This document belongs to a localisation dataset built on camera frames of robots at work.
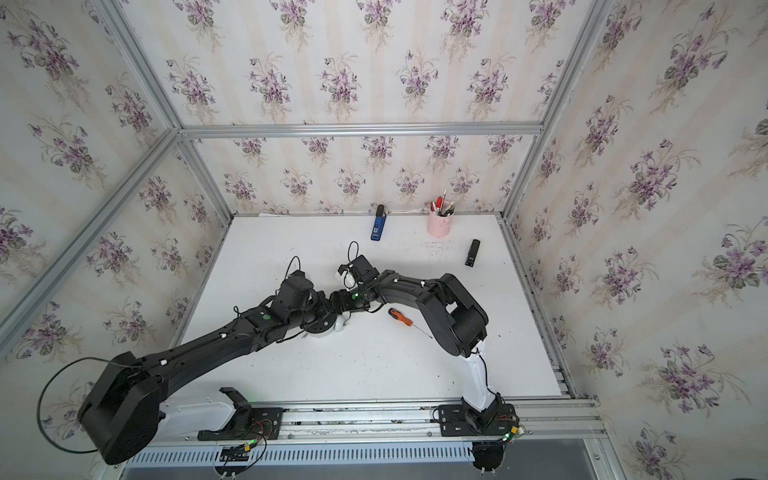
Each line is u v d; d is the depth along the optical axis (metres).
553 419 0.75
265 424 0.73
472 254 1.04
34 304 0.53
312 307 0.68
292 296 0.63
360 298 0.80
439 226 1.10
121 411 0.40
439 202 1.10
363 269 0.77
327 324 0.86
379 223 1.15
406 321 0.91
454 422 0.73
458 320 0.52
